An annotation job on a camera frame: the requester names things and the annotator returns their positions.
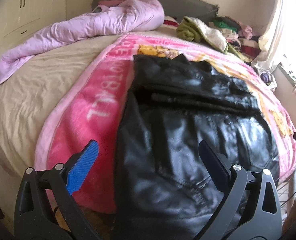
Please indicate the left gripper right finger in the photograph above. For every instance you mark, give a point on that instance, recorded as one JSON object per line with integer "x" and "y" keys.
{"x": 250, "y": 207}

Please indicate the black leather jacket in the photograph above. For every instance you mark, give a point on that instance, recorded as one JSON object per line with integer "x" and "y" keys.
{"x": 162, "y": 188}

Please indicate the beige bed sheet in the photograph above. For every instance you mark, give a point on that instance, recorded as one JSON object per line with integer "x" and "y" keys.
{"x": 32, "y": 92}

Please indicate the pile of mixed clothes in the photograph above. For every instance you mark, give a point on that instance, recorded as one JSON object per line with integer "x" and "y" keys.
{"x": 242, "y": 40}

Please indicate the pink cartoon fleece blanket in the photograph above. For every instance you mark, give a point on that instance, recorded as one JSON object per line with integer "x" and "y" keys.
{"x": 92, "y": 109}

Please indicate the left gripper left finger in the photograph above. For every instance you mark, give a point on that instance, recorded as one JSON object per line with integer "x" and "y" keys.
{"x": 33, "y": 216}

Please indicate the purple cloth bundle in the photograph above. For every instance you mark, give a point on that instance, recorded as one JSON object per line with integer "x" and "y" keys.
{"x": 266, "y": 78}

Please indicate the cream wardrobe with handles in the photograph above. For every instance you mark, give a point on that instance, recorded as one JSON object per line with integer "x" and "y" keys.
{"x": 21, "y": 18}

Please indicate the dark grey headboard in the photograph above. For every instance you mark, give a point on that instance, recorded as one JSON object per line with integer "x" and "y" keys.
{"x": 180, "y": 8}

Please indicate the lilac quilted duvet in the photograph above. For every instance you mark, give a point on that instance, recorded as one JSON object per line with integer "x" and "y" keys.
{"x": 130, "y": 15}

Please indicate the green and cream blanket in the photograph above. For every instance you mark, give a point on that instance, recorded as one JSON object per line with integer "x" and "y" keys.
{"x": 194, "y": 30}

